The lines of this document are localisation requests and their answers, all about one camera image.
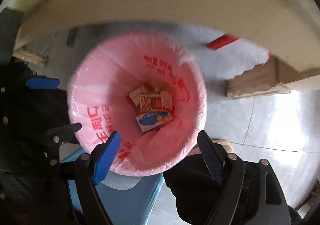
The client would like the yellow candy wrapper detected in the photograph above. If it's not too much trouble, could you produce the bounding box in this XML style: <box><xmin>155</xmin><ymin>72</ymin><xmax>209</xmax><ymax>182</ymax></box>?
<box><xmin>153</xmin><ymin>83</ymin><xmax>171</xmax><ymax>94</ymax></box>

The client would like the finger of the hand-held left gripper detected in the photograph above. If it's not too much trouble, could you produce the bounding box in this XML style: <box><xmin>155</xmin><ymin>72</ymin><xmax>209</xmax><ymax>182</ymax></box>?
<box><xmin>26</xmin><ymin>78</ymin><xmax>61</xmax><ymax>91</ymax></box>
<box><xmin>37</xmin><ymin>122</ymin><xmax>83</xmax><ymax>147</ymax></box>

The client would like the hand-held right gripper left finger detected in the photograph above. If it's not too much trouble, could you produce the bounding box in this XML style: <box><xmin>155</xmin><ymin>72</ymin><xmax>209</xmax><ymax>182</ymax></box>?
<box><xmin>25</xmin><ymin>130</ymin><xmax>122</xmax><ymax>225</ymax></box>

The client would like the beige slipper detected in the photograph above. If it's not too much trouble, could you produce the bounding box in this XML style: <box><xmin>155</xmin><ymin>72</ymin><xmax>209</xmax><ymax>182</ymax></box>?
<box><xmin>212</xmin><ymin>138</ymin><xmax>235</xmax><ymax>152</ymax></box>

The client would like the red plastic chair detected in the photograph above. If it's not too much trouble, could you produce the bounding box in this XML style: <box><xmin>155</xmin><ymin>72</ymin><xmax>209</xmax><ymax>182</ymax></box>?
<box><xmin>206</xmin><ymin>33</ymin><xmax>273</xmax><ymax>59</ymax></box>

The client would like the bin with pink bag liner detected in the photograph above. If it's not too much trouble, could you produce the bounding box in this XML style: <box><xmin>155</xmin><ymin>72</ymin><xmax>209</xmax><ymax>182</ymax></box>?
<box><xmin>67</xmin><ymin>30</ymin><xmax>208</xmax><ymax>178</ymax></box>

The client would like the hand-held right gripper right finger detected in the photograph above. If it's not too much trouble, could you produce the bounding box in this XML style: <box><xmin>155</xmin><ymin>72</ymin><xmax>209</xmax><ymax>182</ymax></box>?
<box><xmin>197</xmin><ymin>130</ymin><xmax>292</xmax><ymax>225</ymax></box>

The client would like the person's black trouser leg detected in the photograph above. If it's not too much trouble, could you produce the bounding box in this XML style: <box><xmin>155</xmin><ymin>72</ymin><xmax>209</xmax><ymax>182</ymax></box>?
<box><xmin>162</xmin><ymin>152</ymin><xmax>302</xmax><ymax>225</ymax></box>

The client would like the red-brown card box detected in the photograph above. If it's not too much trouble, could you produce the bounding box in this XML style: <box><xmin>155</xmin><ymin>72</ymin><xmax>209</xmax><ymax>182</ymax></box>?
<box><xmin>138</xmin><ymin>92</ymin><xmax>169</xmax><ymax>114</ymax></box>

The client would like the blue medicine box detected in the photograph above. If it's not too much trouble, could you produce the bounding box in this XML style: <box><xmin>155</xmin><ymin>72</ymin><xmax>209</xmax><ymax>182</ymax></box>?
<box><xmin>135</xmin><ymin>111</ymin><xmax>174</xmax><ymax>134</ymax></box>

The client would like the light blue plastic stool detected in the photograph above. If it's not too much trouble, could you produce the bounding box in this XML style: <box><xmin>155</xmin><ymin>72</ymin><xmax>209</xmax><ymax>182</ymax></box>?
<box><xmin>61</xmin><ymin>147</ymin><xmax>165</xmax><ymax>225</ymax></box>

